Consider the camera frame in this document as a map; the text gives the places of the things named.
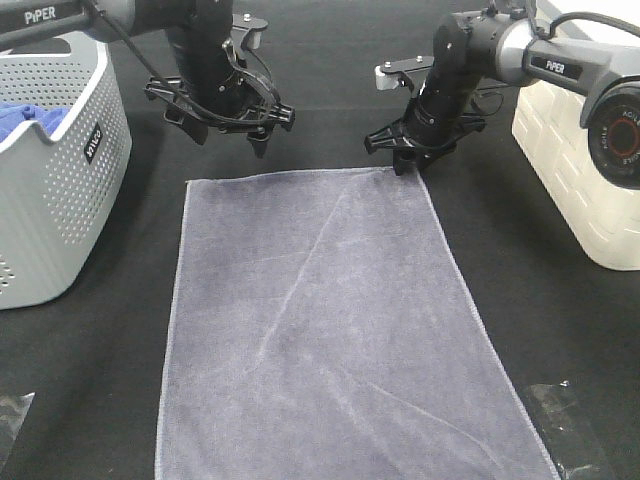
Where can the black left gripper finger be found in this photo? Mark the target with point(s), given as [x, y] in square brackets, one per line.
[194, 128]

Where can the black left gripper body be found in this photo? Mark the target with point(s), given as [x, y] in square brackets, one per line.
[216, 87]

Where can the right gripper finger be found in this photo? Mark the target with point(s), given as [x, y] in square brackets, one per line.
[402, 162]
[425, 159]

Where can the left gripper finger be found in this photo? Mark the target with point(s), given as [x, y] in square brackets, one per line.
[259, 141]

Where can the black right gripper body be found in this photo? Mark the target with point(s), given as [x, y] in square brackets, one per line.
[432, 123]

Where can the grey towel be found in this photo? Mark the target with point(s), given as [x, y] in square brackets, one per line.
[321, 329]

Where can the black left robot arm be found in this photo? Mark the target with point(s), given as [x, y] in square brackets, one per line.
[206, 22]

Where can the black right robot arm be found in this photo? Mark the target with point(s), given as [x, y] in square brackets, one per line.
[506, 44]

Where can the blue towel in basket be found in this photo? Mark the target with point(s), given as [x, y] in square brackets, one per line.
[13, 115]

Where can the grey perforated laundry basket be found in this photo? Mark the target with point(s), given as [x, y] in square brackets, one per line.
[58, 190]

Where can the cream plastic storage box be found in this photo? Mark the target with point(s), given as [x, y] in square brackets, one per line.
[578, 125]

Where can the right clear tape strip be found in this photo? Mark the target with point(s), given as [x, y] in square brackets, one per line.
[566, 432]

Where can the clear tape strip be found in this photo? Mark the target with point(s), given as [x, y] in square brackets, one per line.
[13, 411]
[566, 432]

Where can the left clear tape strip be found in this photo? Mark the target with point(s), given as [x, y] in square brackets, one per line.
[13, 411]

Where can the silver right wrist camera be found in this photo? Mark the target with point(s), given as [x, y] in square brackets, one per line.
[401, 73]

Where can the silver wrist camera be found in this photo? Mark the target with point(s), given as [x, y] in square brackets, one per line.
[247, 31]
[401, 73]

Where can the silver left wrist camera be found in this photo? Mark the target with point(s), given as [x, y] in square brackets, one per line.
[247, 31]

